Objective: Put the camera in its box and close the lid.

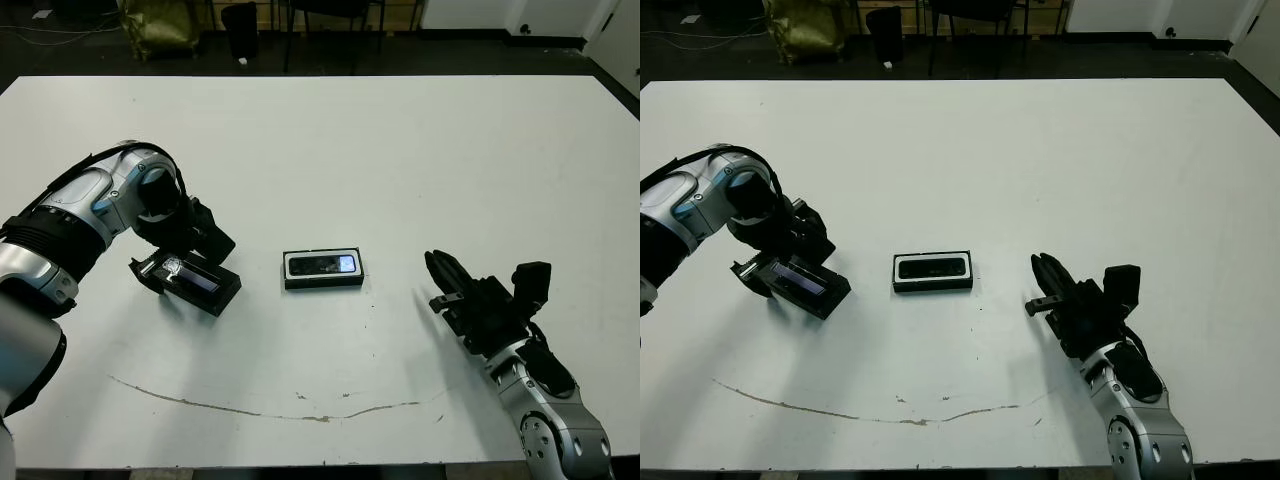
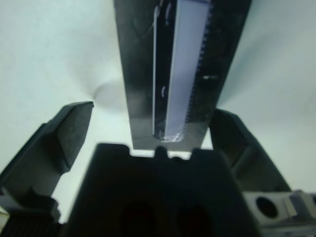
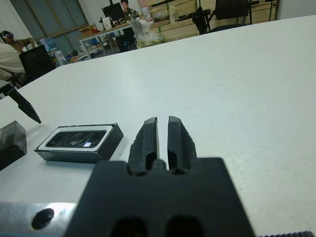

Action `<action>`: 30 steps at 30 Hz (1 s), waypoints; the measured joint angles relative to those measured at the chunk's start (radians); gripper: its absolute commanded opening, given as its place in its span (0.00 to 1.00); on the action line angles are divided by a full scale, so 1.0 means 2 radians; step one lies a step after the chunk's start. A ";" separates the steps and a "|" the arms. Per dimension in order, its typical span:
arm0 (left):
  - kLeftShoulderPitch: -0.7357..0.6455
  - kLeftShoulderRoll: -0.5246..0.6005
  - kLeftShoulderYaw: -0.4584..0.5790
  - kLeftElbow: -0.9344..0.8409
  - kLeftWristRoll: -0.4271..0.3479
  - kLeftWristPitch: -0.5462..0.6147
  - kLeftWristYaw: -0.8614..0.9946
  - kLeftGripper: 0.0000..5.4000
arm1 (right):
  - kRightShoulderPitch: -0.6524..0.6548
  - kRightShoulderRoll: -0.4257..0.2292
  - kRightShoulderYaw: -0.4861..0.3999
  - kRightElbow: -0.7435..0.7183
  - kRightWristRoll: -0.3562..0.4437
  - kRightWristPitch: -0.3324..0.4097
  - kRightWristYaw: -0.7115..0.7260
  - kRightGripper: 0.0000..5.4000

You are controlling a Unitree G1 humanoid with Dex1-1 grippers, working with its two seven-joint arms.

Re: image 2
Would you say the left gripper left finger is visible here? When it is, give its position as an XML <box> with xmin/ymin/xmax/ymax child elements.
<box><xmin>0</xmin><ymin>101</ymin><xmax>94</xmax><ymax>215</ymax></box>

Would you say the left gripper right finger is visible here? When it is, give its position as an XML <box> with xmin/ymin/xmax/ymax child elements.
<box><xmin>209</xmin><ymin>108</ymin><xmax>292</xmax><ymax>193</ymax></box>

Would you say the black glossy box lid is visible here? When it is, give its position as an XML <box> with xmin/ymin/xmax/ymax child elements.
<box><xmin>113</xmin><ymin>0</ymin><xmax>252</xmax><ymax>151</ymax></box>

